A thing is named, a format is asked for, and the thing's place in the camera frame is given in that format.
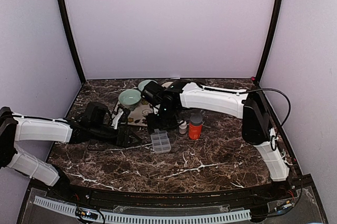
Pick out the clear plastic pill organizer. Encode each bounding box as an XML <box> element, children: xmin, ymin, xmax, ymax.
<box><xmin>150</xmin><ymin>129</ymin><xmax>171</xmax><ymax>154</ymax></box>

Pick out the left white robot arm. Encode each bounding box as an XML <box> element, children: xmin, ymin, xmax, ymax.
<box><xmin>1</xmin><ymin>102</ymin><xmax>142</xmax><ymax>201</ymax></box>

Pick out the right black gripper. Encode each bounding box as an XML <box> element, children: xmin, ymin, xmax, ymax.
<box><xmin>147</xmin><ymin>105</ymin><xmax>179</xmax><ymax>133</ymax></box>

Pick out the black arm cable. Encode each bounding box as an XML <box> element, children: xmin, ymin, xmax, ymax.
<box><xmin>246</xmin><ymin>88</ymin><xmax>292</xmax><ymax>127</ymax></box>

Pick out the black front rail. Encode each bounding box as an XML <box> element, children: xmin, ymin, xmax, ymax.
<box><xmin>48</xmin><ymin>184</ymin><xmax>299</xmax><ymax>208</ymax></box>

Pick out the white slotted cable duct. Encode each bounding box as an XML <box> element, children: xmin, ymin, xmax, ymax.
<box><xmin>33</xmin><ymin>196</ymin><xmax>251</xmax><ymax>223</ymax></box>

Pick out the left black frame post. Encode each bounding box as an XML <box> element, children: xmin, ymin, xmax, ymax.
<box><xmin>57</xmin><ymin>0</ymin><xmax>86</xmax><ymax>85</ymax></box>

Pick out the cream ceramic mug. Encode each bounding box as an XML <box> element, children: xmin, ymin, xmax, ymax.
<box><xmin>162</xmin><ymin>82</ymin><xmax>173</xmax><ymax>88</ymax></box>

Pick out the small white pill bottle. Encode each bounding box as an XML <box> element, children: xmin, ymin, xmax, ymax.
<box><xmin>179</xmin><ymin>120</ymin><xmax>187</xmax><ymax>135</ymax></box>

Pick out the orange pill bottle grey cap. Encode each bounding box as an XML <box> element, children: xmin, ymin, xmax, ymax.
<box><xmin>189</xmin><ymin>114</ymin><xmax>203</xmax><ymax>140</ymax></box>

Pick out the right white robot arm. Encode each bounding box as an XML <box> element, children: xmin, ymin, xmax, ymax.
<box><xmin>140</xmin><ymin>80</ymin><xmax>290</xmax><ymax>200</ymax></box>

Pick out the black frame post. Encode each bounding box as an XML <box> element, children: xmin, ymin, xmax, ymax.
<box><xmin>254</xmin><ymin>0</ymin><xmax>282</xmax><ymax>85</ymax></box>
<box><xmin>57</xmin><ymin>0</ymin><xmax>86</xmax><ymax>85</ymax></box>

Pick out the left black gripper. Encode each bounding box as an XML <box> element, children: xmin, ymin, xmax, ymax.
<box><xmin>90</xmin><ymin>124</ymin><xmax>143</xmax><ymax>149</ymax></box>

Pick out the light green ceramic bowl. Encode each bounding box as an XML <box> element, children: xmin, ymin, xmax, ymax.
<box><xmin>118</xmin><ymin>89</ymin><xmax>141</xmax><ymax>111</ymax></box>

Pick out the right black frame post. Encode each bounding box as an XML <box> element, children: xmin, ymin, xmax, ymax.
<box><xmin>254</xmin><ymin>0</ymin><xmax>282</xmax><ymax>85</ymax></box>

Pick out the blue striped ceramic bowl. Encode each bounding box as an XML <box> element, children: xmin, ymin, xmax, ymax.
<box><xmin>138</xmin><ymin>79</ymin><xmax>153</xmax><ymax>93</ymax></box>

